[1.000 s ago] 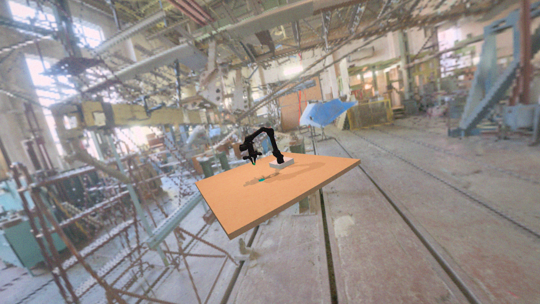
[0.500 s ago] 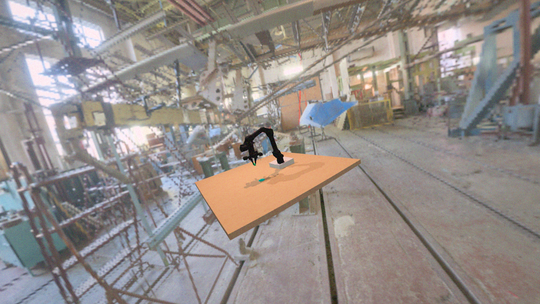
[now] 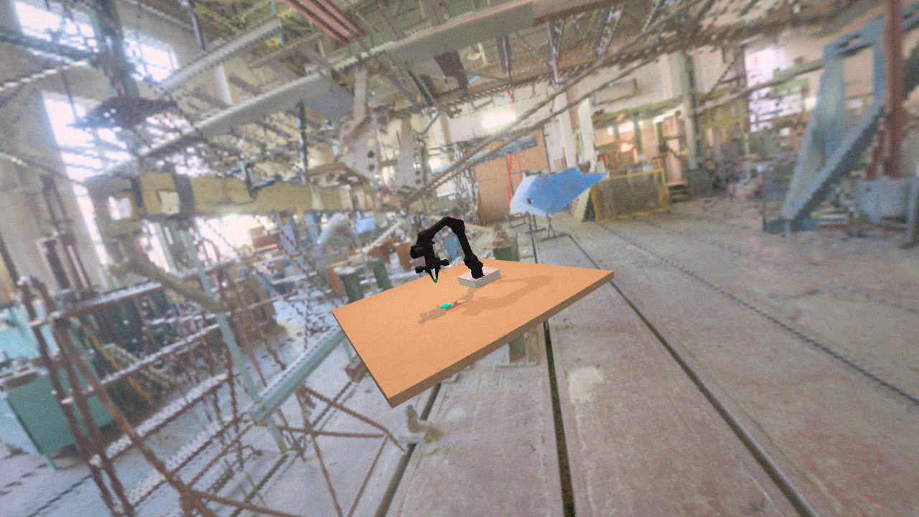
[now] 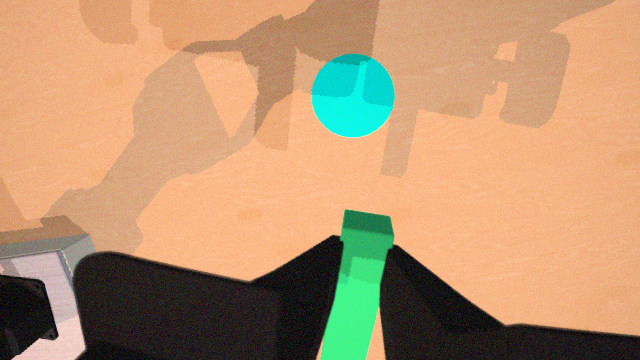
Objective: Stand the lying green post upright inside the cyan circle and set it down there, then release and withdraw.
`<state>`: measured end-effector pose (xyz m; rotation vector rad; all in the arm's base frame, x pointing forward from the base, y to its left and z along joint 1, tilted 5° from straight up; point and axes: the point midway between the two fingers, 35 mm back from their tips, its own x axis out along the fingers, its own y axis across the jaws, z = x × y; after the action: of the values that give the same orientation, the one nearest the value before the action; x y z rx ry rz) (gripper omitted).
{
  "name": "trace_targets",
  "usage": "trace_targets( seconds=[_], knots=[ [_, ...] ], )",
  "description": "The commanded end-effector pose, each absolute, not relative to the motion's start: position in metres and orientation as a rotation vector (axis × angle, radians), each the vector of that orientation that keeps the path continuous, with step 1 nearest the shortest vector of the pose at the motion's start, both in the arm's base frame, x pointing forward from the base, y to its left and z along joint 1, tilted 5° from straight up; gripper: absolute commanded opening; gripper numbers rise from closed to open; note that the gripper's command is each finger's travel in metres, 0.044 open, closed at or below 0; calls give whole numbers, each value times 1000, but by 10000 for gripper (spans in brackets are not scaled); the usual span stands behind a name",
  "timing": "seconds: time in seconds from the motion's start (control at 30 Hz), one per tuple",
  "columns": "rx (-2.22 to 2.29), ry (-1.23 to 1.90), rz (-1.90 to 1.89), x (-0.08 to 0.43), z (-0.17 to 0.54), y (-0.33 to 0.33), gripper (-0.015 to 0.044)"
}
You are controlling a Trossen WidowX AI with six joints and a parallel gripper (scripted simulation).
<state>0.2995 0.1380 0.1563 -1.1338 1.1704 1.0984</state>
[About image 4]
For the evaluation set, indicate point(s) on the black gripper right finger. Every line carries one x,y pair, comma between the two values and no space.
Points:
424,318

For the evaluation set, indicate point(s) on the cyan circle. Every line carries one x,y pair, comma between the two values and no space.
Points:
353,95

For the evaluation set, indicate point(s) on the green rectangular post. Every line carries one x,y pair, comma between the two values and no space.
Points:
366,237

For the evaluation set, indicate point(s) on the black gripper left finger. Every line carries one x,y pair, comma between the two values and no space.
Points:
177,313

